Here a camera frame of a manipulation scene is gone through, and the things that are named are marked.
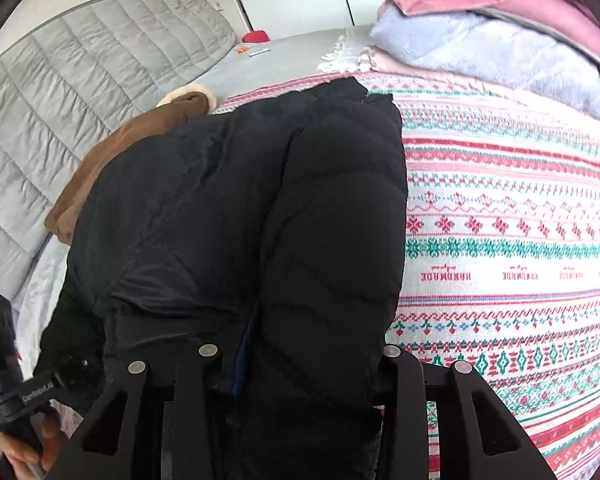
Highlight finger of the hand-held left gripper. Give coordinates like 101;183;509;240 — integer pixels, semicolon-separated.
50;352;106;403

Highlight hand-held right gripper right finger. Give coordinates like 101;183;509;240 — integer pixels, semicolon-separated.
375;344;561;480

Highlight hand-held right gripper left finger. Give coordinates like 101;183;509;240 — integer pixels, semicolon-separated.
45;342;255;480

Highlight black puffer jacket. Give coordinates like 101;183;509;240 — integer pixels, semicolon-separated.
45;79;410;480

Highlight person's left hand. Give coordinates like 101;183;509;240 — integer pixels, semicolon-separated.
1;405;70;480

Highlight red green patterned blanket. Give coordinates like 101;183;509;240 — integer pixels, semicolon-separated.
212;71;600;480

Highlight brown coat with fur trim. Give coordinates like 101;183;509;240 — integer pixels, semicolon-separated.
44;85;217;246

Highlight grey quilted headboard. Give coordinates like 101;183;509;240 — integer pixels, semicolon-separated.
0;0;238;301

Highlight white fringed cloth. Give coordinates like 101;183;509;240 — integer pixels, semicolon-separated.
317;27;377;75

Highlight lavender fleece blanket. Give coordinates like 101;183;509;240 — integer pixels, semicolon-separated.
369;2;600;136

